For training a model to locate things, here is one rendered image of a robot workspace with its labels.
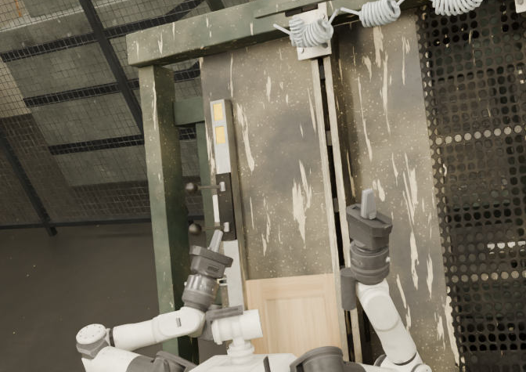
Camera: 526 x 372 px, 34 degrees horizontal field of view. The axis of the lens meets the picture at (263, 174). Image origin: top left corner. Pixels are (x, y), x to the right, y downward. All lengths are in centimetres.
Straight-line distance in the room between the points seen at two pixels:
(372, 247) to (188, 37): 101
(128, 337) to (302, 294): 50
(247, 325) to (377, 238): 37
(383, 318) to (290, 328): 57
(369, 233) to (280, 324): 72
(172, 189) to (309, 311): 59
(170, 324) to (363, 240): 65
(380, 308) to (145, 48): 117
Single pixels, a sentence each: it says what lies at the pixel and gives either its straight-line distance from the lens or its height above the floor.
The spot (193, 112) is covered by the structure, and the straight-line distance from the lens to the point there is 275.
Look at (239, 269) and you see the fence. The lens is 256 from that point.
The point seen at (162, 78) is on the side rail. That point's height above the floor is 178.
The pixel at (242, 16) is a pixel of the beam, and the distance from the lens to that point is 253.
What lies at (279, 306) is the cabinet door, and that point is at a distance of 253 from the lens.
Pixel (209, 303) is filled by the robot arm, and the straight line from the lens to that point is 234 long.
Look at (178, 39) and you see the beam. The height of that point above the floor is 190.
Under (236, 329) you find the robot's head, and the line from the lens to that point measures 202.
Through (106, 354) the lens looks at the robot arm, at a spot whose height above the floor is 137.
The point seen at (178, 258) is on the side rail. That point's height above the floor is 130.
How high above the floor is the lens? 249
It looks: 23 degrees down
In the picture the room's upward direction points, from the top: 22 degrees counter-clockwise
